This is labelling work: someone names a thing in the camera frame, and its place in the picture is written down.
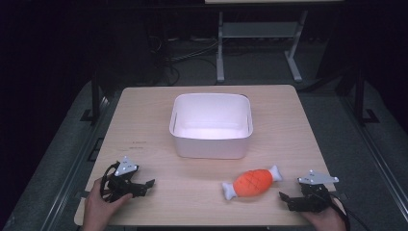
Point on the person's left hand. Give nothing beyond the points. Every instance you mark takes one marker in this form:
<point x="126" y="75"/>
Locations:
<point x="96" y="208"/>

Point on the orange toy meat on bone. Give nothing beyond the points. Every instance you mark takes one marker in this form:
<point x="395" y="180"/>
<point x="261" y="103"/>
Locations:
<point x="253" y="183"/>

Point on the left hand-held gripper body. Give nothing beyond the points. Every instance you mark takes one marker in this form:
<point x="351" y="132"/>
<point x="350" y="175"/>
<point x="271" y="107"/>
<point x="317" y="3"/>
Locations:
<point x="126" y="167"/>

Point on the black metal stand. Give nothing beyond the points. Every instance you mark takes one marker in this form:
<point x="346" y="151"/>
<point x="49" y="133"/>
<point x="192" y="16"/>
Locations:
<point x="95" y="102"/>
<point x="361" y="106"/>

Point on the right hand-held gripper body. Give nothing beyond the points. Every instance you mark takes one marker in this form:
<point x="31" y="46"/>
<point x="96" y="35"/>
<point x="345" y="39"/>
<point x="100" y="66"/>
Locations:
<point x="316" y="195"/>

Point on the person's right hand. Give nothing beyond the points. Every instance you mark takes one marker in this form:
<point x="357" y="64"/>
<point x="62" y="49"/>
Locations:
<point x="330" y="221"/>

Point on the white plastic bin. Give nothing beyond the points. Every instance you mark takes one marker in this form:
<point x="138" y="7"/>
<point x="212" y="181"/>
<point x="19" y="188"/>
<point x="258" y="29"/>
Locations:
<point x="211" y="147"/>

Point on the grey metal table frame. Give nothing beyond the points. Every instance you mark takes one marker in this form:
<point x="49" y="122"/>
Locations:
<point x="256" y="29"/>

